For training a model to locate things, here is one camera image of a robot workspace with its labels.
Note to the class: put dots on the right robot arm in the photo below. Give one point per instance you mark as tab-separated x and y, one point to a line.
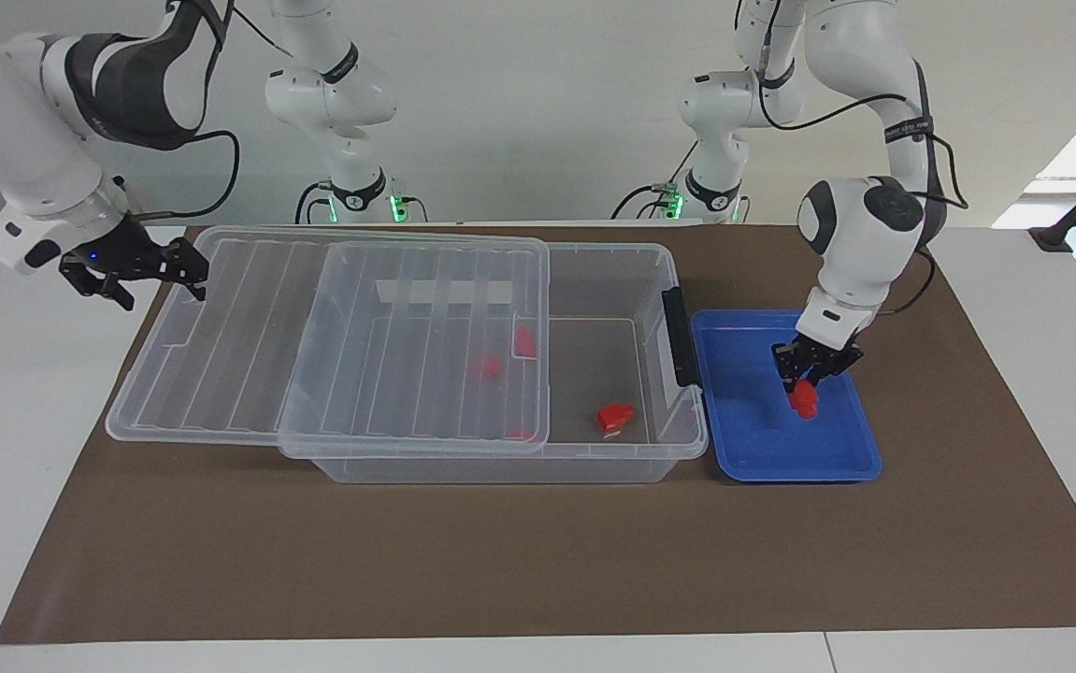
14	140

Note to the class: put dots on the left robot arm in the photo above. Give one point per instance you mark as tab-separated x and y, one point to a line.
860	234

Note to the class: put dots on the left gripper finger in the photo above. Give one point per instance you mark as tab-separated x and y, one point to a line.
827	372
788	377

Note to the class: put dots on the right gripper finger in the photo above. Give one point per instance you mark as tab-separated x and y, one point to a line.
93	278
190	264

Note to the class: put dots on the red block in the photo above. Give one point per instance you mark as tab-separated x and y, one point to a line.
524	342
806	400
487	366
614	416

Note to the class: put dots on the blue plastic tray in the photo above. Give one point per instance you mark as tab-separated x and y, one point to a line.
781	449

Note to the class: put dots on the clear plastic storage box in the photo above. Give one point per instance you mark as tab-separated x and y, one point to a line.
594	355

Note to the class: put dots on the clear plastic box lid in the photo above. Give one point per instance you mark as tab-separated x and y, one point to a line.
332	346

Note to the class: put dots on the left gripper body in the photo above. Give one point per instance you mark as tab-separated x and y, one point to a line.
818	356

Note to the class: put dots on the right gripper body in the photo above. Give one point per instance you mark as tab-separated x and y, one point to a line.
129	248

